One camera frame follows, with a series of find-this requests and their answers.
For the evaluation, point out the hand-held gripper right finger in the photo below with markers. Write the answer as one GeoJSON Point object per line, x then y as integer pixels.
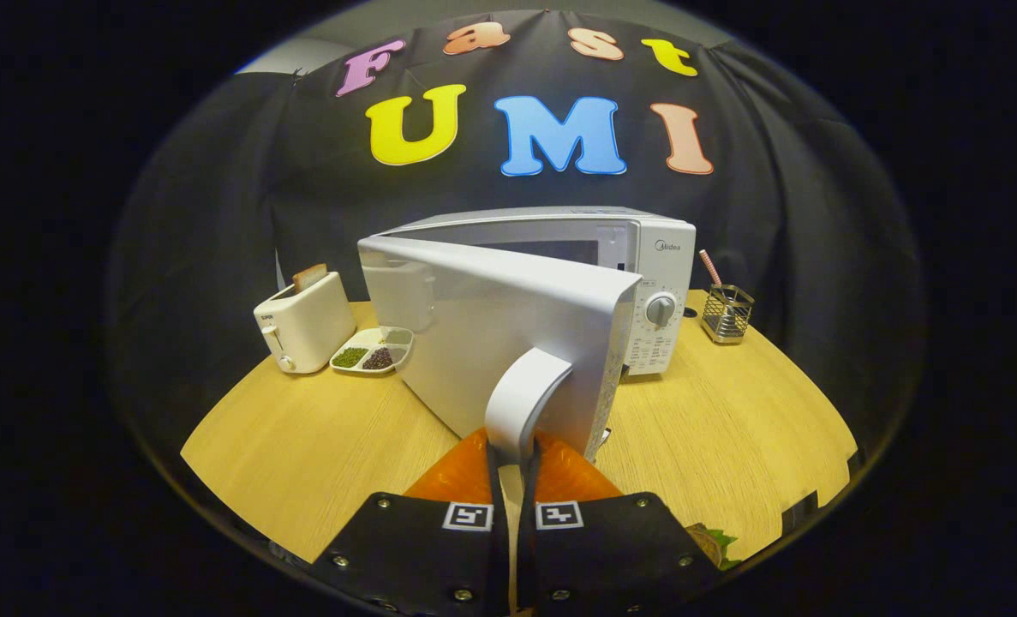
{"type": "Point", "coordinates": [527, 557]}

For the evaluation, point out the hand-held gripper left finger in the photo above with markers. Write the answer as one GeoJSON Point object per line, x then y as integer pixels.
{"type": "Point", "coordinates": [502, 557]}

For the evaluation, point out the lettuce sandwich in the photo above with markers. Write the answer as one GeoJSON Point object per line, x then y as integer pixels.
{"type": "Point", "coordinates": [714, 544]}

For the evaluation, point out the white microwave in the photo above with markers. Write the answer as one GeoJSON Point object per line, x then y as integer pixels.
{"type": "Point", "coordinates": [491, 326]}

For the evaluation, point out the white divided snack plate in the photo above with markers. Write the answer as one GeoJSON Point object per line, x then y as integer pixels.
{"type": "Point", "coordinates": [371, 351]}

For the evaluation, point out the white toaster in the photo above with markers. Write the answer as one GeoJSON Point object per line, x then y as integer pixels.
{"type": "Point", "coordinates": [311, 330]}

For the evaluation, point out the brown toast slice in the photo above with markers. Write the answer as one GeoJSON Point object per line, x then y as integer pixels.
{"type": "Point", "coordinates": [309, 278]}

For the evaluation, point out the red striped straw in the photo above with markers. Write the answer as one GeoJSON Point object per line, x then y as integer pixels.
{"type": "Point", "coordinates": [710, 267]}

